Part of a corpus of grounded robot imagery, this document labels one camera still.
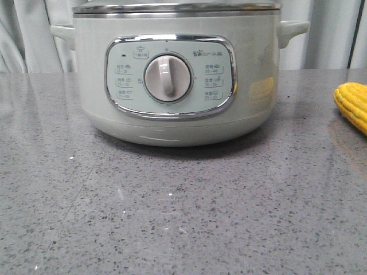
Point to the white curtain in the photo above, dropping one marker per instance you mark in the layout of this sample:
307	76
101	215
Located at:
336	39

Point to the beige timer dial knob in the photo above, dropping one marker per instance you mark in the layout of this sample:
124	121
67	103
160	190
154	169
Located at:
167	78

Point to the glass lid with steel rim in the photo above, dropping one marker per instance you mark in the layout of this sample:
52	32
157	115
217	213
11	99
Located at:
106	7

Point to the yellow corn cob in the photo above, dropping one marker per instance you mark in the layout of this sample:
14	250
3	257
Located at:
350	98

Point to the pale green electric cooking pot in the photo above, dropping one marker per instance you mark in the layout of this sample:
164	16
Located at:
233	59

